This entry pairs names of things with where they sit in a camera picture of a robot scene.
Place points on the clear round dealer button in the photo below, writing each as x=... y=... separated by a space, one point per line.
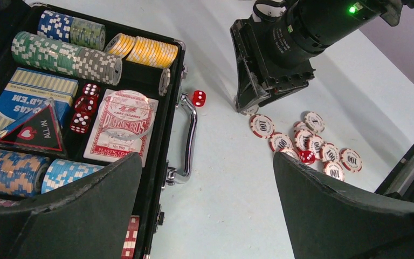
x=127 y=114

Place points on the blue patterned card deck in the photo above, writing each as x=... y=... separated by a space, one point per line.
x=28 y=89

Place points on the red white chip row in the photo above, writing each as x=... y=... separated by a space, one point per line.
x=130 y=238

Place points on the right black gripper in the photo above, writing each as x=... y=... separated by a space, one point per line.
x=273 y=58

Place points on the grey white chip stack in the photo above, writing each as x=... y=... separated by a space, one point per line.
x=98 y=66

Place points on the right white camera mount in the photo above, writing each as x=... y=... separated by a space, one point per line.
x=268 y=11

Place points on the red playing card deck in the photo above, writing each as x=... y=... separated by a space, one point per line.
x=103 y=147

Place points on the white dealer chip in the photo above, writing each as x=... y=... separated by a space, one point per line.
x=164 y=82

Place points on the yellow poker chip stack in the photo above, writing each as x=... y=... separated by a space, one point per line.
x=142 y=50

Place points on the white red chip stack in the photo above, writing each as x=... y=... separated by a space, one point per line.
x=306 y=136

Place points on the black poker set case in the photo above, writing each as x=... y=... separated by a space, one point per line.
x=17 y=16

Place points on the blue white chip stack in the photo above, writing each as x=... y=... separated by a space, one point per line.
x=55 y=25

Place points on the black all-in triangle marker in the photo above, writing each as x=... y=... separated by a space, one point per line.
x=37 y=131

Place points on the green poker chip stack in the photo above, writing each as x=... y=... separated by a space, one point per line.
x=55 y=55

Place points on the red dice in case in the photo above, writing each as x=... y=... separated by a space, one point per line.
x=85 y=107

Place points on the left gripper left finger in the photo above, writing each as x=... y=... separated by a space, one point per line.
x=87 y=218

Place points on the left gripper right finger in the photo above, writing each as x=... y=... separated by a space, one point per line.
x=329 y=218

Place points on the light blue chip stack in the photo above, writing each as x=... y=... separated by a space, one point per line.
x=62 y=172

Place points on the red die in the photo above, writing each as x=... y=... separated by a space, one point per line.
x=198 y=98
x=307 y=157

